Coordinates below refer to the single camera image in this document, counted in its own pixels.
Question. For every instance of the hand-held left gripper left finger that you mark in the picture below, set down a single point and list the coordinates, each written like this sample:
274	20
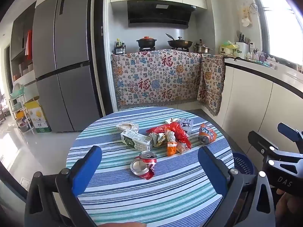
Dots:
87	167

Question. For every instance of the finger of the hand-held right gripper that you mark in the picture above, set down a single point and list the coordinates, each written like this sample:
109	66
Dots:
287	130
260	143

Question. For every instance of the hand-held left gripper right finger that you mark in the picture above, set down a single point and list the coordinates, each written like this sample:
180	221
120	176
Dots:
211	171

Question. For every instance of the blue plastic basket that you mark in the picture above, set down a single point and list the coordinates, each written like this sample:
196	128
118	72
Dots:
242	164

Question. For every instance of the brown snack packet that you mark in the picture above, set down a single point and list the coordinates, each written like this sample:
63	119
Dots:
182	148

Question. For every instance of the crushed orange soda can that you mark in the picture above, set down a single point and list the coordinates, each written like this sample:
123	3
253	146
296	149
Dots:
207	133

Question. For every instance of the red plastic bag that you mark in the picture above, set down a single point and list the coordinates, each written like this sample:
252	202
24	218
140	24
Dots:
180	132

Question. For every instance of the white packet with cartoon print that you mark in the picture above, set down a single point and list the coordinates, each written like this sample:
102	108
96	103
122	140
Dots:
186	125

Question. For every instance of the crushed red soda can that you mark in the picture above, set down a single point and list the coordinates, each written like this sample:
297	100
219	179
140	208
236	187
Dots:
142	166

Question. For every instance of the green white milk carton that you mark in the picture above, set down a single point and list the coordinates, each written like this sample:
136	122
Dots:
136	140

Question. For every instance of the beige paper wrapper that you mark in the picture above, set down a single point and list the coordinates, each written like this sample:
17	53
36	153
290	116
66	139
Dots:
126	126

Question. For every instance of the grey yellow wrapper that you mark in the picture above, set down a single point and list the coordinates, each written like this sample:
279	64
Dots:
157	139

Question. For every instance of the person's right hand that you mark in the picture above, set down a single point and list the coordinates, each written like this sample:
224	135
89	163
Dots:
287	205

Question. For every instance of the person's left hand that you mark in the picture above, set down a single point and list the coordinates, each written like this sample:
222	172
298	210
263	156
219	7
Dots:
125	224

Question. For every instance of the white lower kitchen cabinets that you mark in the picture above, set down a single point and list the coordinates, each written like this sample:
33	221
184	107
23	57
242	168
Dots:
251	99

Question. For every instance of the striped tablecloth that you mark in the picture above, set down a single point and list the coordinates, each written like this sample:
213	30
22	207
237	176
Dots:
146	198

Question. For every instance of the yellow cardboard box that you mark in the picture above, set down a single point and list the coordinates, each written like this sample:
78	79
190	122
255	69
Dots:
37	118

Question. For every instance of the small printed blanket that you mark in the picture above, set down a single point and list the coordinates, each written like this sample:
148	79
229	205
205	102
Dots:
211	82

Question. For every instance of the white storage rack with bowls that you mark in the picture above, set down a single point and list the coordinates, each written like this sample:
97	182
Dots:
20	113

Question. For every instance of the white utensil holder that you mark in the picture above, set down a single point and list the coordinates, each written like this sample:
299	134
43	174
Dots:
242	48

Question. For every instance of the yellow green plastic bag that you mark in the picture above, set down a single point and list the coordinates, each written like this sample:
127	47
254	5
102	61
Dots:
228	48

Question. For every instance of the grey refrigerator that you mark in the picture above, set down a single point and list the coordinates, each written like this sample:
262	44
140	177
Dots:
66	63

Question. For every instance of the kitchen window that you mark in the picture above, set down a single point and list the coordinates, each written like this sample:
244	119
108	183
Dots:
281	23

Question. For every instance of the large printed blanket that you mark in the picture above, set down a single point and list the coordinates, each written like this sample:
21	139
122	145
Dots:
153	78

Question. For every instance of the steel pot with lid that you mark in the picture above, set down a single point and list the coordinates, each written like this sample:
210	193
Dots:
202	49

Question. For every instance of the condiment bottle rack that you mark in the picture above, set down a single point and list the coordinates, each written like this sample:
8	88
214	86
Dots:
120	48

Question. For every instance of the black wok with lid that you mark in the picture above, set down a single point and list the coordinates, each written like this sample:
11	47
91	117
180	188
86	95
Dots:
180	43

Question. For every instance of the red hanging cloth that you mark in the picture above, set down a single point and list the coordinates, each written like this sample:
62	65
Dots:
29	45

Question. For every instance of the black clay pot red lid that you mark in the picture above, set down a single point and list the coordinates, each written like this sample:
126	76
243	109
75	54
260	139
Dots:
146	42

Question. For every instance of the black range hood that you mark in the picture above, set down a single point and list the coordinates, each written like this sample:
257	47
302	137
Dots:
161	14

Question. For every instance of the wall hanging decoration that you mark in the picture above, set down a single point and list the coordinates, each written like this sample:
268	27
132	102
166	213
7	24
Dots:
247	14

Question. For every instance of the dark wall shelf cabinet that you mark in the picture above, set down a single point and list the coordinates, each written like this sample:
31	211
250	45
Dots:
19	40

